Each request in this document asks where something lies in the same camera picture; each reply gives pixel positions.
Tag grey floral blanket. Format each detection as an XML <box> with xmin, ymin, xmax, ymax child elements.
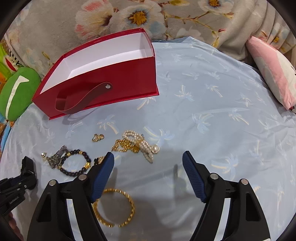
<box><xmin>4</xmin><ymin>0</ymin><xmax>296</xmax><ymax>79</ymax></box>

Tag gold chain necklace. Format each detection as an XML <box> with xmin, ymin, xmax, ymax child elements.
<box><xmin>93</xmin><ymin>138</ymin><xmax>142</xmax><ymax>165</ymax></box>

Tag silver wristwatch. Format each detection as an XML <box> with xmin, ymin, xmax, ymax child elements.
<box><xmin>46</xmin><ymin>146</ymin><xmax>68</xmax><ymax>169</ymax></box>

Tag red gift box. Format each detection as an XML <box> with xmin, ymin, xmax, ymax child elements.
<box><xmin>32</xmin><ymin>28</ymin><xmax>159</xmax><ymax>119</ymax></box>

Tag pink white plush toy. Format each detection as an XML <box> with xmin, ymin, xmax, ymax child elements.
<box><xmin>246</xmin><ymin>36</ymin><xmax>295</xmax><ymax>110</ymax></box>

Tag black bead bracelet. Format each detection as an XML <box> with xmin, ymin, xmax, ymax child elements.
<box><xmin>59</xmin><ymin>149</ymin><xmax>92</xmax><ymax>178</ymax></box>

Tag green round plush pillow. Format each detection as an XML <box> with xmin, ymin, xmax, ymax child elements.
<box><xmin>1</xmin><ymin>67</ymin><xmax>41</xmax><ymax>121</ymax></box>

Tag gold bangle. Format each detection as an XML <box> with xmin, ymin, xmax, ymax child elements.
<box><xmin>92</xmin><ymin>188</ymin><xmax>136</xmax><ymax>228</ymax></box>

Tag small gold clasp charm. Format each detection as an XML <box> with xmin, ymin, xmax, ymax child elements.
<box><xmin>92</xmin><ymin>133</ymin><xmax>104</xmax><ymax>142</ymax></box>

